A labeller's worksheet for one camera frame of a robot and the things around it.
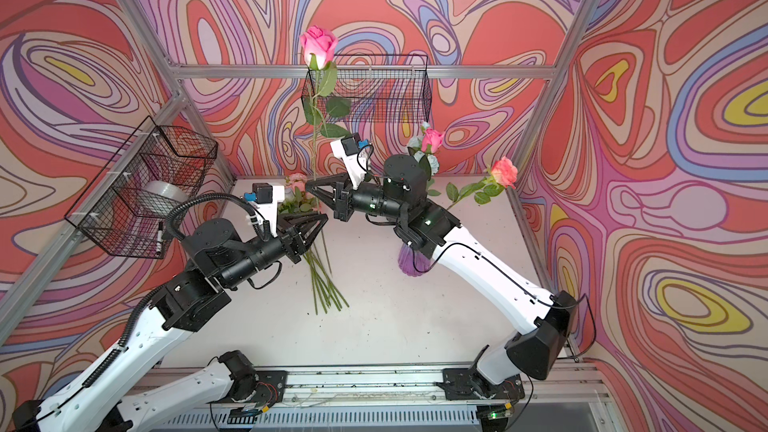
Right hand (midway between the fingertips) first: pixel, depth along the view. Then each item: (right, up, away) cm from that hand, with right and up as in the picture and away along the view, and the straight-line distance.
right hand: (311, 194), depth 57 cm
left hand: (+3, -4, 0) cm, 5 cm away
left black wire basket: (-50, -4, +16) cm, 53 cm away
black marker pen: (-41, -12, +15) cm, 45 cm away
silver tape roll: (-39, 0, +13) cm, 42 cm away
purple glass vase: (+22, -19, +31) cm, 43 cm away
